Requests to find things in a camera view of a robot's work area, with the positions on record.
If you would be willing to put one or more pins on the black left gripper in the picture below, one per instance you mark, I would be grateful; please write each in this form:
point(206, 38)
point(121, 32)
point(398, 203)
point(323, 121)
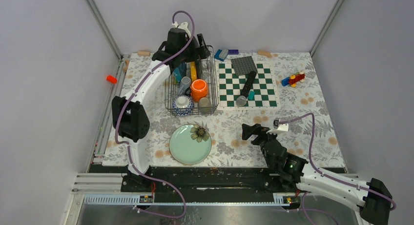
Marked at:
point(201, 51)

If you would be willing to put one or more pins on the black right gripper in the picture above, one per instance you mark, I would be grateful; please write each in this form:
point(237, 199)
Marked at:
point(248, 131)

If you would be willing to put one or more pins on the yellow polka dot plate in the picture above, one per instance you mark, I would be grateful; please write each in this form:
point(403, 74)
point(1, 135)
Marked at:
point(193, 71)

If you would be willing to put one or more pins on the mint green flower plate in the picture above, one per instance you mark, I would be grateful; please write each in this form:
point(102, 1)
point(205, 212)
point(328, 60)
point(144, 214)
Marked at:
point(190, 144)

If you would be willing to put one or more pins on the black floral square plate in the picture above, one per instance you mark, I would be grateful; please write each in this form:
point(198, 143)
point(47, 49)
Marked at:
point(199, 65)

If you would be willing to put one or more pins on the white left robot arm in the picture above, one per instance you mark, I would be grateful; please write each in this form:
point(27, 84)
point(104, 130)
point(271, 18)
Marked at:
point(129, 115)

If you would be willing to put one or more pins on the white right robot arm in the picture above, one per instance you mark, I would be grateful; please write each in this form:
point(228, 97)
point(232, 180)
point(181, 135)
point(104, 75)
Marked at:
point(371, 199)

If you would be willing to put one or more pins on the blue grey lego brick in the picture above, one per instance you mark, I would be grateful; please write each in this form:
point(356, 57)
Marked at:
point(221, 54)

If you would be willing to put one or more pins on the purple lego brick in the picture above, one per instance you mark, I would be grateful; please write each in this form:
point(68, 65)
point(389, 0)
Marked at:
point(233, 52)

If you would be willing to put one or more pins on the black glitter microphone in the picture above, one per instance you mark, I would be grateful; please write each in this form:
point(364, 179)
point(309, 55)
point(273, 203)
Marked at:
point(243, 97)

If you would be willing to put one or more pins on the grey blue ceramic mug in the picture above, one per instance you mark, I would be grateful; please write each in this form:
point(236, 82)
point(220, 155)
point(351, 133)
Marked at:
point(185, 84)

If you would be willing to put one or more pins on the teal rectangular block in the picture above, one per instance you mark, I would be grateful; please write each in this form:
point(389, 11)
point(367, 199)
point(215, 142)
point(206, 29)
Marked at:
point(251, 95)

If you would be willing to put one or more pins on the blue polka dot plate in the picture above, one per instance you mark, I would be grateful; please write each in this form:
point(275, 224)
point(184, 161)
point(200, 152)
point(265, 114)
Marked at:
point(177, 75)

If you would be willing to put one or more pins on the orange ceramic mug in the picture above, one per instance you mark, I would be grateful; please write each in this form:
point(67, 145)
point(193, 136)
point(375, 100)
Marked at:
point(199, 89)

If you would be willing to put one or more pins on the grey lego baseplate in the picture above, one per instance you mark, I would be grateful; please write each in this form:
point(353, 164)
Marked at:
point(243, 65)

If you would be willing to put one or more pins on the small beige ceramic cup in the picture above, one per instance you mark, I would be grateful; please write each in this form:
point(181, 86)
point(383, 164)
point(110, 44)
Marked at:
point(204, 105)

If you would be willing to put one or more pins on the blue white patterned bowl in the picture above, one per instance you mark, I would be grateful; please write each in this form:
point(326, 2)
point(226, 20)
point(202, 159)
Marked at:
point(183, 105)

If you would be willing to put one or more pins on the right wooden cork block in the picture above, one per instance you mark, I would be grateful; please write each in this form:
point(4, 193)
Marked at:
point(265, 53)

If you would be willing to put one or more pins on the wooden cork block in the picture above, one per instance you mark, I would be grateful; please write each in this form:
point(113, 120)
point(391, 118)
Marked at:
point(265, 53)
point(144, 53)

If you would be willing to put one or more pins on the left wooden cork block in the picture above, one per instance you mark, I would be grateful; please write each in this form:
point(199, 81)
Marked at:
point(144, 53)

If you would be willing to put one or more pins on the colourful lego toy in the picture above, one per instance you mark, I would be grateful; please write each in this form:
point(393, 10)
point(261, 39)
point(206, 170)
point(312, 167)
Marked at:
point(294, 79)

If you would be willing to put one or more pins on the orange plastic cap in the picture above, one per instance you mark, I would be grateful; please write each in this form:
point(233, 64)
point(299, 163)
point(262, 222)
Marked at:
point(111, 79)

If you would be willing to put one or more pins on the grey wire dish rack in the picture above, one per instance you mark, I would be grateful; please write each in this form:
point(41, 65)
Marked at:
point(209, 74)

